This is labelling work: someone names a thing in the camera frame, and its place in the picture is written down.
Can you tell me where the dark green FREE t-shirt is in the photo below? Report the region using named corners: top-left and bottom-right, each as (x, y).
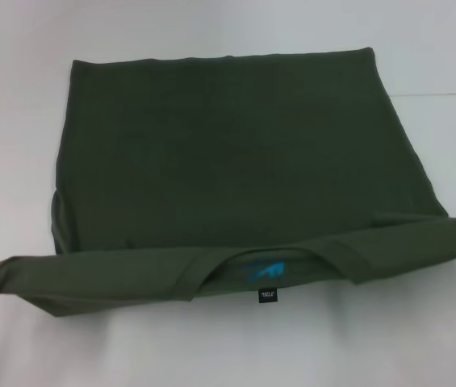
top-left (0, 47), bottom-right (456, 320)

